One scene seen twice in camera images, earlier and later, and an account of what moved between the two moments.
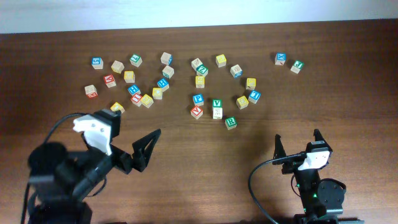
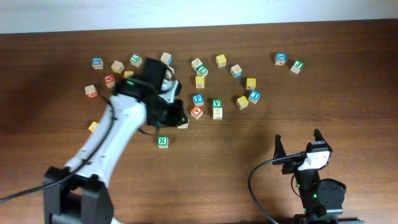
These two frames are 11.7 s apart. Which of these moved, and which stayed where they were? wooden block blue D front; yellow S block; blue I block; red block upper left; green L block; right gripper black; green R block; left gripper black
Moved: left gripper black; green R block; yellow S block
Stayed: wooden block blue D front; green L block; right gripper black; red block upper left; blue I block
